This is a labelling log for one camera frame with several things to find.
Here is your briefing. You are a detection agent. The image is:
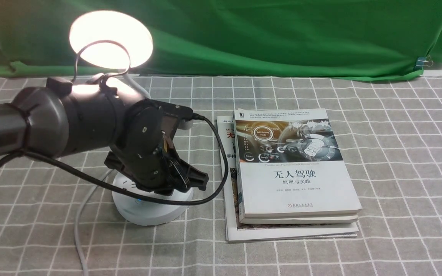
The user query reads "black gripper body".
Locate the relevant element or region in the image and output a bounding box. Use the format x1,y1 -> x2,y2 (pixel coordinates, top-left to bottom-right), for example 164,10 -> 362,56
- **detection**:
110,101 -> 189,193

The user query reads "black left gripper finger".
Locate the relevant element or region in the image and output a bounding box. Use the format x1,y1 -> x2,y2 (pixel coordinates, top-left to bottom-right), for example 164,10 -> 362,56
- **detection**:
104,151 -> 127,173

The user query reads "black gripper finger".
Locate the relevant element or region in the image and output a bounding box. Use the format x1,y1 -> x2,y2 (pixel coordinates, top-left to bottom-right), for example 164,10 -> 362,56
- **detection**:
180,161 -> 209,191

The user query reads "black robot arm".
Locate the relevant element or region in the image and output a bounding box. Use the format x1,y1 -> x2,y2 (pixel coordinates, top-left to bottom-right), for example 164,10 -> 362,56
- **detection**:
0,77 -> 209,195

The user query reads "white desk lamp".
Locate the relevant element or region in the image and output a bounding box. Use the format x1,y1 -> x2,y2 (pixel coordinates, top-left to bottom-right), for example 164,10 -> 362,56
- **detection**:
69,10 -> 187,227

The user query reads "thin magazine under book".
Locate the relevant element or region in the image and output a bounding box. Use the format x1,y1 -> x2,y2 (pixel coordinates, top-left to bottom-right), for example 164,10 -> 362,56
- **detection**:
216,116 -> 358,242

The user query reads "white autonomous driving book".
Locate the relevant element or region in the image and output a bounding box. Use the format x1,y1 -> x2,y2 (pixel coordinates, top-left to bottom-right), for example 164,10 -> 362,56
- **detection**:
233,108 -> 362,224

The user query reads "green backdrop cloth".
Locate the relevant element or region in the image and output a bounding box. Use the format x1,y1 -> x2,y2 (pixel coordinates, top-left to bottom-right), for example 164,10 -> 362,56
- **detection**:
0,0 -> 442,81

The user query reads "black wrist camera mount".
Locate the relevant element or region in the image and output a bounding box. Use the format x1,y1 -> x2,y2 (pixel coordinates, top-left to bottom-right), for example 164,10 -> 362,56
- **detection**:
152,100 -> 194,130

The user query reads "white lamp power cable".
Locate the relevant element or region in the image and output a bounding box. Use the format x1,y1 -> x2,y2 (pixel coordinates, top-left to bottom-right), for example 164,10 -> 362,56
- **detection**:
74,169 -> 115,276

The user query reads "black camera cable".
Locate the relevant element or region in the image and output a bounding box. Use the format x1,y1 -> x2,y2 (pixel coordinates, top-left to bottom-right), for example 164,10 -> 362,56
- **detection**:
0,113 -> 229,206

